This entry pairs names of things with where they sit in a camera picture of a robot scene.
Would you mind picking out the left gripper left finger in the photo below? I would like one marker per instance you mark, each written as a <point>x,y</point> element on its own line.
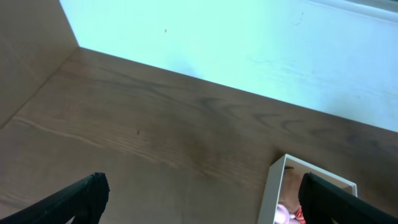
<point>81,202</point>

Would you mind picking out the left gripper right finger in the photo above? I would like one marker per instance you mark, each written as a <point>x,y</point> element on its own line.
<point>324,203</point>

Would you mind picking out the orange patterned ball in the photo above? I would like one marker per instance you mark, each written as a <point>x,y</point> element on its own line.
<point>299,216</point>

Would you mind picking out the brown plush toy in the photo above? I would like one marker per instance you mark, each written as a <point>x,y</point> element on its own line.
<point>289,190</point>

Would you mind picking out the pink white duck toy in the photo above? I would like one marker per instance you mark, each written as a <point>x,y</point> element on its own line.
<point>282,216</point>

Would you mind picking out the white cardboard box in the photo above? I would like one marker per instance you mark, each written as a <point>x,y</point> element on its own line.
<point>274,180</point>

